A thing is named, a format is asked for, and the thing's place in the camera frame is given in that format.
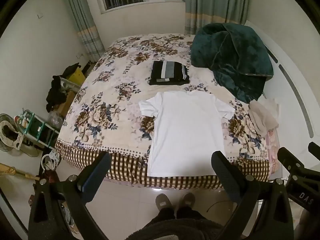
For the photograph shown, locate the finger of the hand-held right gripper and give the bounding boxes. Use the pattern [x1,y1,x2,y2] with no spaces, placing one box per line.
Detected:
[277,147,307,178]
[308,142,320,158]

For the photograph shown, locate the floral bedsheet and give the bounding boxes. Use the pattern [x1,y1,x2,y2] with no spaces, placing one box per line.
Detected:
[54,33,272,189]

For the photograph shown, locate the black grey striped folded garment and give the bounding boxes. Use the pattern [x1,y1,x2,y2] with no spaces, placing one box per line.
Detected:
[149,60,190,85]

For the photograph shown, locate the teal storage shelf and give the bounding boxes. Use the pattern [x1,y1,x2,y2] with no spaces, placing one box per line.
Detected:
[15,108,60,151]

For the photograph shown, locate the person's black pants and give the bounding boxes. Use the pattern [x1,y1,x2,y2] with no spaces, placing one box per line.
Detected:
[150,204,207,228]

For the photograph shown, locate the beige crumpled cloth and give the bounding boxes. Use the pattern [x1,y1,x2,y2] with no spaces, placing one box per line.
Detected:
[248,99,279,138]

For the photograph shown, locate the yellow box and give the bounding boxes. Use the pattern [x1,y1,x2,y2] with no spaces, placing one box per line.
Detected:
[68,67,87,88]

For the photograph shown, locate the dark red cloth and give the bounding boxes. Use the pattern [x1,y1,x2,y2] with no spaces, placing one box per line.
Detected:
[44,170,59,183]

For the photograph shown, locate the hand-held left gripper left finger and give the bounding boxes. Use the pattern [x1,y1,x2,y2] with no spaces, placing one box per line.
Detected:
[27,151,112,240]

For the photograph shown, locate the white crumpled cloth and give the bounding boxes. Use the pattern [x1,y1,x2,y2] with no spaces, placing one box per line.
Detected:
[257,96,281,120]

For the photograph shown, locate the white t-shirt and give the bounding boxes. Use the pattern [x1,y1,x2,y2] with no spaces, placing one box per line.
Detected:
[138,90,235,177]

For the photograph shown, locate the small black cloth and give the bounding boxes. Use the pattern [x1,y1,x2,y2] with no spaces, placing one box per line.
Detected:
[62,64,82,78]

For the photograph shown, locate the brown cardboard box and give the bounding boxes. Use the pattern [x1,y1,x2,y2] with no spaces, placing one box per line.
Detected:
[56,90,77,117]

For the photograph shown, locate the thin black floor cable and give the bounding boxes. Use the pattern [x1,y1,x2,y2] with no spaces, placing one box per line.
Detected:
[205,199,228,212]

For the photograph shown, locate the white curved bed headboard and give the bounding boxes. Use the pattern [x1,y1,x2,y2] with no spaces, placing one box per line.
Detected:
[244,20,320,172]

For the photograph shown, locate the clear plastic bag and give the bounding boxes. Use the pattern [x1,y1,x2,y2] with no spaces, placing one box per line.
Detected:
[47,111,64,131]

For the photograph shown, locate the green striped curtain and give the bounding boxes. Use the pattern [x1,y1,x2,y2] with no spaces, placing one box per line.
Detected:
[61,0,105,63]
[184,0,252,36]

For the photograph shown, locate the person's dark fleece jacket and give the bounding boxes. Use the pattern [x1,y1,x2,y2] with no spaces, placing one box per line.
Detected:
[126,217,225,240]

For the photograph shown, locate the broom with wooden handle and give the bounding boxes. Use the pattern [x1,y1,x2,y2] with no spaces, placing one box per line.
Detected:
[0,162,41,181]

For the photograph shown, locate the pink patterned cloth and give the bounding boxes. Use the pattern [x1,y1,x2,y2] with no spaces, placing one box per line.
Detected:
[266,127,284,179]

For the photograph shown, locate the dark green plush blanket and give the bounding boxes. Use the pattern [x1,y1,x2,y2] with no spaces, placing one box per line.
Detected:
[190,23,274,103]

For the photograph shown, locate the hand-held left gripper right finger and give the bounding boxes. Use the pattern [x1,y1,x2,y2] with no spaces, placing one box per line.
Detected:
[211,151,294,240]

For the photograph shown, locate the white floor fan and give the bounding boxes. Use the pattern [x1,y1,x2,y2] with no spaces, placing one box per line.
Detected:
[0,114,38,158]

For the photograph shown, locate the grey slipper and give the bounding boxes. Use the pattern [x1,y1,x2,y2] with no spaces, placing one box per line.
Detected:
[155,193,173,212]
[180,192,196,209]

